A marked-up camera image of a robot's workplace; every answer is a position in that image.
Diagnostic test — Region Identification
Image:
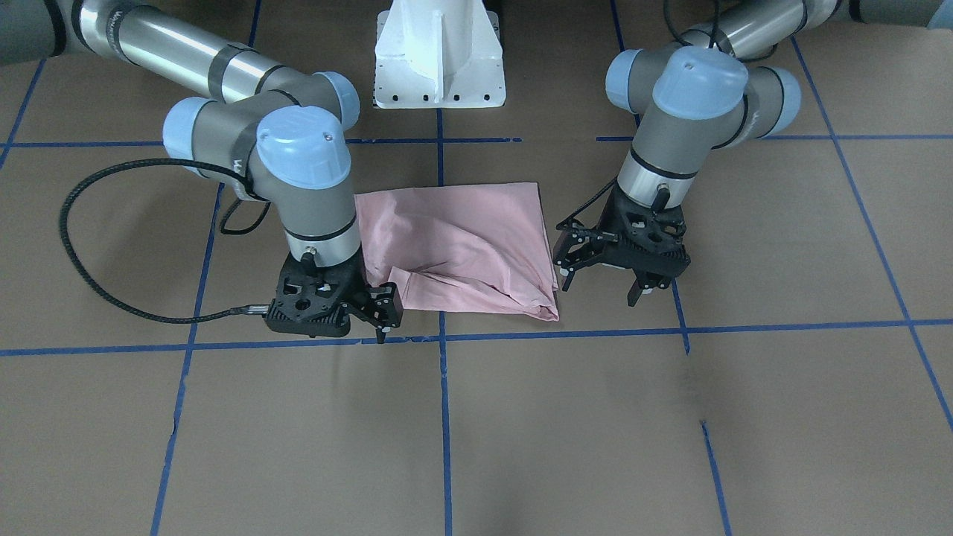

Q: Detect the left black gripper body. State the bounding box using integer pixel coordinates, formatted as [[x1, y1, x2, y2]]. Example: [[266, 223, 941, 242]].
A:
[[599, 186, 686, 259]]

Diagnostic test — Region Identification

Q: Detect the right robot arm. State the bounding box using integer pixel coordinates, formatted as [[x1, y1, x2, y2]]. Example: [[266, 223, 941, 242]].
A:
[[2, 1, 403, 344]]

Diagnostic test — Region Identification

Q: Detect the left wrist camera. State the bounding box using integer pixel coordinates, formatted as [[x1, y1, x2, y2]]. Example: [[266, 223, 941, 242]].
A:
[[599, 205, 691, 279]]

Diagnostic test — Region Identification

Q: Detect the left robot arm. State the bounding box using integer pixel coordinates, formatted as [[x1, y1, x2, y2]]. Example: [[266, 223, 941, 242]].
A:
[[552, 1, 951, 306]]

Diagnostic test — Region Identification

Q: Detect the pink Snoopy t-shirt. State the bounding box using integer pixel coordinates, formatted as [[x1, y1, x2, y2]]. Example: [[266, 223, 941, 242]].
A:
[[355, 182, 559, 322]]

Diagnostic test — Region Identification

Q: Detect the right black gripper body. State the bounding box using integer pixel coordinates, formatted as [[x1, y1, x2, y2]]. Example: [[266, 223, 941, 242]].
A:
[[287, 250, 369, 310]]

